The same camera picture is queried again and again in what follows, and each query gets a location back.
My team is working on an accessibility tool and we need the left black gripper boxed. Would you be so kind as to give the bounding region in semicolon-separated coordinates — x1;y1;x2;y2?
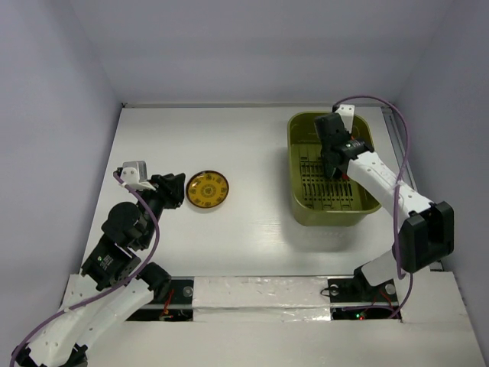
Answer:
135;171;186;247

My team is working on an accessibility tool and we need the amber patterned plate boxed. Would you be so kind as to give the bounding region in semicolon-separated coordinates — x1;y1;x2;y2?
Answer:
186;170;230;209

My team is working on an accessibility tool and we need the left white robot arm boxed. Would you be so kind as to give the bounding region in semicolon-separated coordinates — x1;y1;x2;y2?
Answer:
9;168;186;366

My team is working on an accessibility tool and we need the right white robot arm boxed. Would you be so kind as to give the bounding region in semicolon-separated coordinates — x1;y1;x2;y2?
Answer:
314;111;455;300

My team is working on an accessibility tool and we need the olive green dish rack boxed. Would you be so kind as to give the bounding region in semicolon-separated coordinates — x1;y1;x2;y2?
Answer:
287;112;381;226

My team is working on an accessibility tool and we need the foil covered base strip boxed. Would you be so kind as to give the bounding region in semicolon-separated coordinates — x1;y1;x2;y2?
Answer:
192;276;331;323

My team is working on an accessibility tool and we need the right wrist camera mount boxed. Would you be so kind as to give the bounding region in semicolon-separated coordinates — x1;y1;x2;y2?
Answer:
332;104;355;132

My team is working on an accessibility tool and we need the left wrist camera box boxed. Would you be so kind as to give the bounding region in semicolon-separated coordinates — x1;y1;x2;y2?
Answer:
115;161;149;190

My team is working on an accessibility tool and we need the right aluminium rail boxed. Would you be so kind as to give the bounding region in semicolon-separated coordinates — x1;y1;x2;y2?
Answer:
381;102;442;272

